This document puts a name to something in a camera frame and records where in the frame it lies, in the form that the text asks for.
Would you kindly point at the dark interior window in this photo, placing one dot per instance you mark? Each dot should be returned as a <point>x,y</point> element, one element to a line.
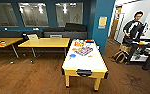
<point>33,15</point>
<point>4,15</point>
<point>69,14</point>

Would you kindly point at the white wall socket plate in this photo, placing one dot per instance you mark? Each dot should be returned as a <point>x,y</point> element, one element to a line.
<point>5,28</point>
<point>35,29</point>

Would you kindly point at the white bowl blue rim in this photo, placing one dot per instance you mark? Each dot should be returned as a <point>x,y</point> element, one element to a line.
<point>89,44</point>

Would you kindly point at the white laptop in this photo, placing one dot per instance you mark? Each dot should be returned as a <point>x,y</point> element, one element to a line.
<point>32,36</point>

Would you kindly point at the brown backpack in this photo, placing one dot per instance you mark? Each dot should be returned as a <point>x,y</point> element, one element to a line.
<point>121,55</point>

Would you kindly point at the brown wooden door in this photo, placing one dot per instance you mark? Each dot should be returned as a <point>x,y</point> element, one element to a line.
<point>115,25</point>

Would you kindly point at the person in dark shirt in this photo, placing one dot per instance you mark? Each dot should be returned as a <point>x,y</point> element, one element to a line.
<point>133,28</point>

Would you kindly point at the colourful box on table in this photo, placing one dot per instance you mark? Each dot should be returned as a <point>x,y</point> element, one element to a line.
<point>83,50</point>

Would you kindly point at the yellow wall sign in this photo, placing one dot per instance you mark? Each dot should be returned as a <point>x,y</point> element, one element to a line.
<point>102,21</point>

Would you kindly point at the tan wooden table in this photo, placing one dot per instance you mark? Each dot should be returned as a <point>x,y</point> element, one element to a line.
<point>11,40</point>
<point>44,42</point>

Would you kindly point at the orange table tennis paddle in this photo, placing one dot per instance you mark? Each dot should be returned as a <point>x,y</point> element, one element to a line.
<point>74,49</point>

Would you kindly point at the dark grey sofa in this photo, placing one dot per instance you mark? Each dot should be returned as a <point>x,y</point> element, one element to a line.
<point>76,27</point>

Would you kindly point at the grey chair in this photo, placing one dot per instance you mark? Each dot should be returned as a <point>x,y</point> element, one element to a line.
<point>55,36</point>

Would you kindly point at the yellow table tennis paddle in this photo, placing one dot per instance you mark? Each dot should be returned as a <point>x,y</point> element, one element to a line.
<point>91,55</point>

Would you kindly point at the yellow wooden game table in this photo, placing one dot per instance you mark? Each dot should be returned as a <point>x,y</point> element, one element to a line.
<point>84,63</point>

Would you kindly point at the white glazed door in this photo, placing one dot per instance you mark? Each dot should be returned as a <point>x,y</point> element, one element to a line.
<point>121,28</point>

